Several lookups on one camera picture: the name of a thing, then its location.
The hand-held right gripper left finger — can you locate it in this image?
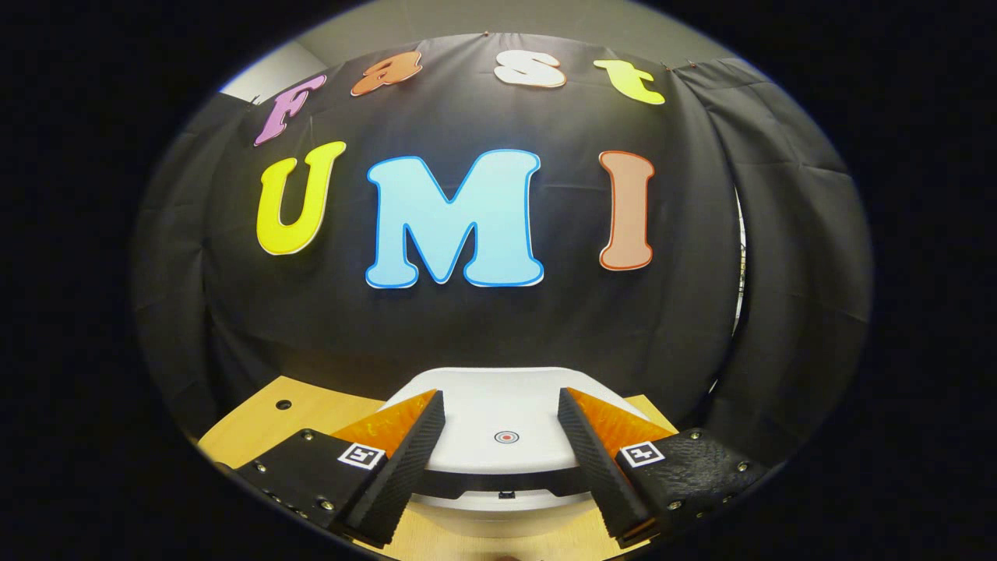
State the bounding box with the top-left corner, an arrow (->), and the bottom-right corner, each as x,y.
234,388 -> 446,548

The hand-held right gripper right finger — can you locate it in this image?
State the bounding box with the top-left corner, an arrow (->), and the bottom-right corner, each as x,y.
556,386 -> 780,550

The white desktop garbage bin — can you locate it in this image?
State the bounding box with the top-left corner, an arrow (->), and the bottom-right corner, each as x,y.
376,366 -> 624,538

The wooden desktop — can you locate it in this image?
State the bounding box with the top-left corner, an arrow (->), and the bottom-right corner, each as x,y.
197,376 -> 678,561

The black backdrop cloth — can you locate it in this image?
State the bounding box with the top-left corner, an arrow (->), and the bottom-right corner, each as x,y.
132,33 -> 873,460

